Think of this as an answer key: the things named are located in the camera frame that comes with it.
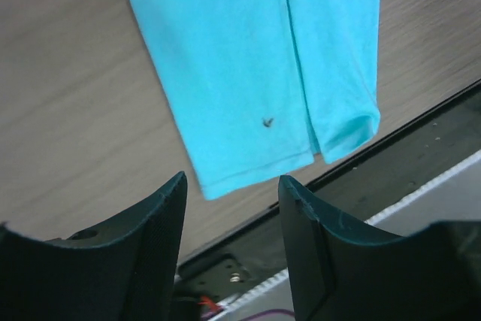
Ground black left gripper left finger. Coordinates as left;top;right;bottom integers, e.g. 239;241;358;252
1;172;187;320

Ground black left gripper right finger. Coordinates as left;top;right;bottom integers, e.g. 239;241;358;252
278;176;480;320

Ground cyan t-shirt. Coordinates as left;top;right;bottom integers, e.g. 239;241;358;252
129;0;380;200

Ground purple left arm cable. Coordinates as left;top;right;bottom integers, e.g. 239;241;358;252
246;308;296;321

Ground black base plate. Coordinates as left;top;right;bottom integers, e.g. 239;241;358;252
175;82;480;301

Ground white slotted cable duct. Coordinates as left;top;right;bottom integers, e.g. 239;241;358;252
213;152;480;320

